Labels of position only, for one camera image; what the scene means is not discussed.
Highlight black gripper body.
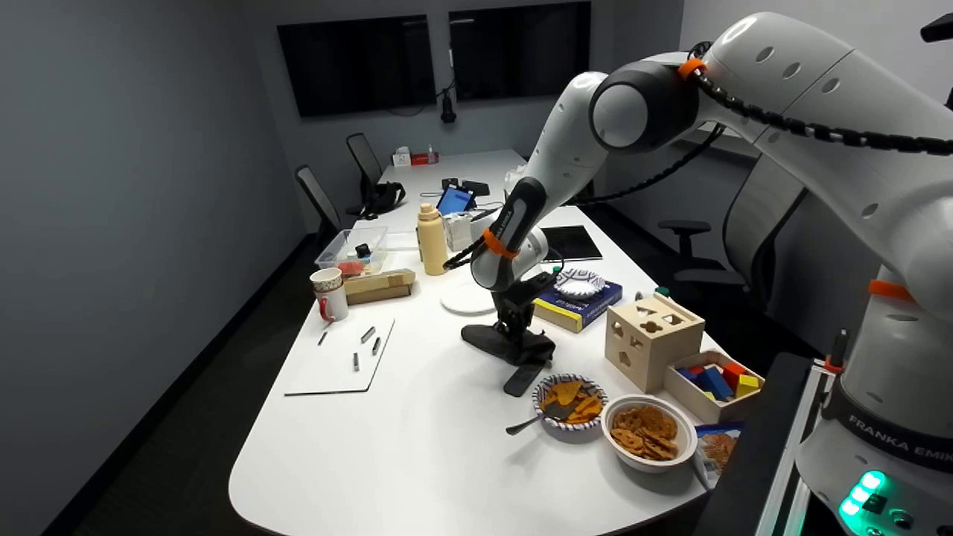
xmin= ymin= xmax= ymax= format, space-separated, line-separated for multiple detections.
xmin=491 ymin=275 xmax=559 ymax=339

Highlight dark grey towel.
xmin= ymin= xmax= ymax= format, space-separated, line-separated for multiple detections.
xmin=458 ymin=320 xmax=559 ymax=371

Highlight black phone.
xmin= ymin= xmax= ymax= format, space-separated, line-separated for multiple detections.
xmin=501 ymin=362 xmax=547 ymax=403

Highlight white round plate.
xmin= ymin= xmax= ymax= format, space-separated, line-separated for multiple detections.
xmin=437 ymin=283 xmax=501 ymax=320

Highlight blue and yellow book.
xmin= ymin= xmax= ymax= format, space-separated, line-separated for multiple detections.
xmin=529 ymin=275 xmax=629 ymax=335

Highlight empty patterned paper bowl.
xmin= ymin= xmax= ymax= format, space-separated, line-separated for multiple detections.
xmin=552 ymin=269 xmax=610 ymax=305

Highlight orange chips pile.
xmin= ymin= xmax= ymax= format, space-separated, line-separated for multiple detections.
xmin=543 ymin=378 xmax=605 ymax=427

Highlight metal spoon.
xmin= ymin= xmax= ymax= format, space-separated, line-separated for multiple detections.
xmin=504 ymin=409 xmax=547 ymax=439

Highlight patterned bowl with chips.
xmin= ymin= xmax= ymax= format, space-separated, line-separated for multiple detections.
xmin=532 ymin=374 xmax=610 ymax=439

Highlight white cup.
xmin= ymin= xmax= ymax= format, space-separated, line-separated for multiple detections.
xmin=443 ymin=211 xmax=479 ymax=255

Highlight tan squeeze bottle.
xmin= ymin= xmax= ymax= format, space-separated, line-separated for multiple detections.
xmin=415 ymin=199 xmax=452 ymax=281

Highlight wooden shape sorter cube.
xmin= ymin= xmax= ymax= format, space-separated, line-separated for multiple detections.
xmin=601 ymin=293 xmax=710 ymax=394

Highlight white bowl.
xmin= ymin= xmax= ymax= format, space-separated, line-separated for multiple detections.
xmin=599 ymin=391 xmax=702 ymax=476

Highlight pretzel crackers pile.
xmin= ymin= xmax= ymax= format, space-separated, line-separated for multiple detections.
xmin=610 ymin=403 xmax=686 ymax=464

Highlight shallow wooden tray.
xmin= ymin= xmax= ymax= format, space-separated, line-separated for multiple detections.
xmin=660 ymin=345 xmax=768 ymax=427

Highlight black bag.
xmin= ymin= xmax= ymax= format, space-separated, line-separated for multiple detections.
xmin=358 ymin=179 xmax=407 ymax=223

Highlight long blue block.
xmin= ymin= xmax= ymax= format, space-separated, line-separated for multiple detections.
xmin=693 ymin=368 xmax=735 ymax=403

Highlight white paper with pen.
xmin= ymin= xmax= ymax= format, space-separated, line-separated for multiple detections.
xmin=279 ymin=316 xmax=398 ymax=400

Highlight black office chair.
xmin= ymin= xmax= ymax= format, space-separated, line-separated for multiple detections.
xmin=657 ymin=219 xmax=739 ymax=293

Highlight clear plastic container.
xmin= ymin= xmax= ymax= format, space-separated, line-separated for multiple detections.
xmin=312 ymin=223 xmax=389 ymax=271

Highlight red and white boxes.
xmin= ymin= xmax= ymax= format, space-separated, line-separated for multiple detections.
xmin=389 ymin=144 xmax=443 ymax=171

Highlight blue snack bag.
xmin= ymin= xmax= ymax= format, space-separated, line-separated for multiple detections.
xmin=690 ymin=420 xmax=748 ymax=491

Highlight mesh back chair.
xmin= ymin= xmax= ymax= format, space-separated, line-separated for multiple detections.
xmin=342 ymin=129 xmax=386 ymax=189
xmin=293 ymin=162 xmax=345 ymax=235

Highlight large grey office chair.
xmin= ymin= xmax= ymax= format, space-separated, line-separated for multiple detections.
xmin=720 ymin=155 xmax=879 ymax=351

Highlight wall monitor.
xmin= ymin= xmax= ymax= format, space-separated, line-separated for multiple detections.
xmin=447 ymin=0 xmax=596 ymax=106
xmin=275 ymin=13 xmax=442 ymax=123

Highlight white metal rail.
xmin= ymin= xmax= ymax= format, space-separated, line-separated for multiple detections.
xmin=753 ymin=356 xmax=845 ymax=536

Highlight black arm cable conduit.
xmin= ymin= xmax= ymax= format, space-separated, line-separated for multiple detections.
xmin=681 ymin=58 xmax=953 ymax=159

